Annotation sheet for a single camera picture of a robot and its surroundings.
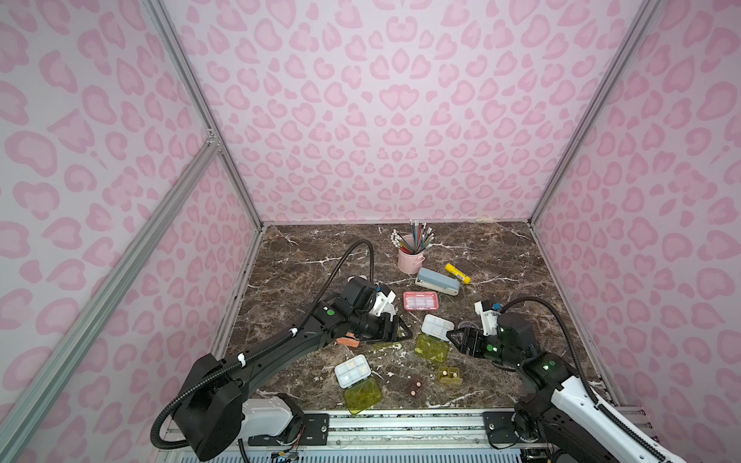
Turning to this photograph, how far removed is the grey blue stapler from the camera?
993mm

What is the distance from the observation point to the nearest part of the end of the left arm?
2.19ft

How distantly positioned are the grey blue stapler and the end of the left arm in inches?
13.0
